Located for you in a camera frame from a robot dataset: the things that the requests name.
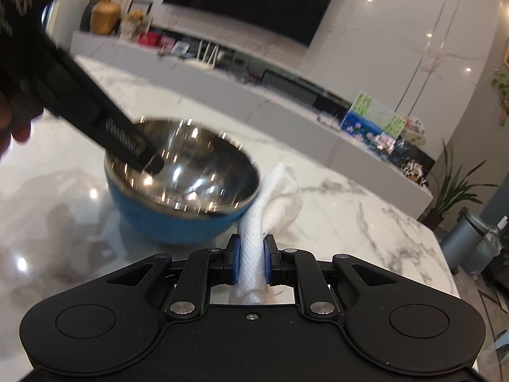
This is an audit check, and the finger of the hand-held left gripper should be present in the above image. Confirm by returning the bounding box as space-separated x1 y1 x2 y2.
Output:
42 38 165 176

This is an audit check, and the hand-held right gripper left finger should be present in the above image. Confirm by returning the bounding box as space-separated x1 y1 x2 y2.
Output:
105 233 243 321

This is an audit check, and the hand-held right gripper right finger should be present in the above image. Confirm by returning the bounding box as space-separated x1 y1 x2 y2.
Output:
263 234 403 321

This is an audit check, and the white paper towel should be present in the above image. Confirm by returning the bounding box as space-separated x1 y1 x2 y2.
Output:
230 162 304 306

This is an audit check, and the steel bowl with blue outside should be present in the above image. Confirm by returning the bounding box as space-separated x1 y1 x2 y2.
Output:
104 117 261 246

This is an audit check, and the person's left hand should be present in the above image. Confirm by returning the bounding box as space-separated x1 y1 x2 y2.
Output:
0 89 32 160

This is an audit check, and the gold round vase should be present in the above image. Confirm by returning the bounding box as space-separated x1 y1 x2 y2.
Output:
91 1 122 36

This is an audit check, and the yellow flower bouquet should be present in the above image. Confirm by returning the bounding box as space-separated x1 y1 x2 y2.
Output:
120 10 144 41

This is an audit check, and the white router with antennas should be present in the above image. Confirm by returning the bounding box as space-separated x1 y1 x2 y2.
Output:
186 42 222 71

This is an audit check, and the white marble television bench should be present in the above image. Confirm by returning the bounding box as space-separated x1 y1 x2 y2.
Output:
72 30 434 220

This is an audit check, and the small photo card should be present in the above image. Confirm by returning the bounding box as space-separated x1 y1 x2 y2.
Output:
376 133 397 153

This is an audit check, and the potted plant with long leaves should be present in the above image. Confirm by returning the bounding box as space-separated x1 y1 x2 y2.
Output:
419 139 499 231

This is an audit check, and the cow-pattern figurine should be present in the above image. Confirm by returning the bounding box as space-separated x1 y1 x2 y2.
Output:
401 161 429 187

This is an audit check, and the blue and green painting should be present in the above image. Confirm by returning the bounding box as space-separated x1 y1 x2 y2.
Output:
341 91 407 144

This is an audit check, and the grey trash can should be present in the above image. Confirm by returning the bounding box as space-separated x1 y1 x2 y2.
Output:
439 210 490 275

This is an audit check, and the round decorated fan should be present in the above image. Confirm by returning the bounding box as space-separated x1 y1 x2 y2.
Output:
403 116 431 145

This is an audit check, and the grey plastic bag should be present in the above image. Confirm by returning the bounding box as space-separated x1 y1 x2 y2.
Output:
475 215 509 280

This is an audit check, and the leafy green plant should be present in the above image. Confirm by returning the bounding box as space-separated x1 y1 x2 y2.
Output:
492 69 509 129

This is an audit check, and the black picture frame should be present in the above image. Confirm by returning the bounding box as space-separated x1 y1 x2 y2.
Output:
128 0 154 35

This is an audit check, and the black wall television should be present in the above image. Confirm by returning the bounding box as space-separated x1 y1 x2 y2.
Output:
163 0 343 47

